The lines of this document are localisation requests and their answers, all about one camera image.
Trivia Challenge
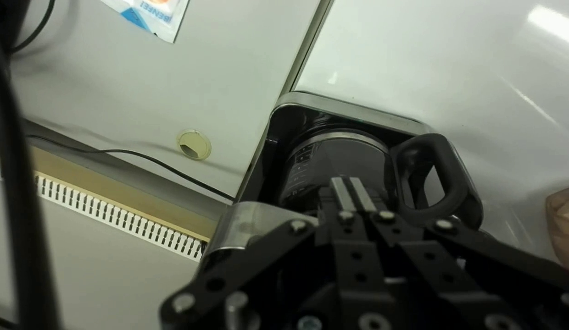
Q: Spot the small beige tape ring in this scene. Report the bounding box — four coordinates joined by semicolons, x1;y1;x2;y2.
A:
177;128;214;163

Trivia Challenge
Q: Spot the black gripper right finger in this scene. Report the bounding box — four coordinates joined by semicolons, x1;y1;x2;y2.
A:
349;175;569;330

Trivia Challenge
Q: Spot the thin black cable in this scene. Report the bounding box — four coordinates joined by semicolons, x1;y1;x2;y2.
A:
25;130;239;203

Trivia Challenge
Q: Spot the white perforated cable tray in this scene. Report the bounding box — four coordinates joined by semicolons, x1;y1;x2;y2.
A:
0;152;208;263

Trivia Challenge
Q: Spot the crumpled brown paper bag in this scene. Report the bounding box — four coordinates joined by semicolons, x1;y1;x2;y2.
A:
544;185;569;271

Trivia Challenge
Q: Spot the black and steel coffeemaker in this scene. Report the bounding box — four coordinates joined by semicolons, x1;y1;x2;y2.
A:
201;89;487;265

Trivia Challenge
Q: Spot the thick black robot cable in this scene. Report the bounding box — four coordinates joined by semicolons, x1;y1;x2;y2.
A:
0;0;61;330

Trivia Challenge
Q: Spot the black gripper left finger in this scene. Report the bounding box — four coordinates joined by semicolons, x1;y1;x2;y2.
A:
159;175;375;330

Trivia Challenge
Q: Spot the blue and white wipes packet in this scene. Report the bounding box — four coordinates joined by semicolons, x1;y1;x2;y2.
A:
100;0;193;43

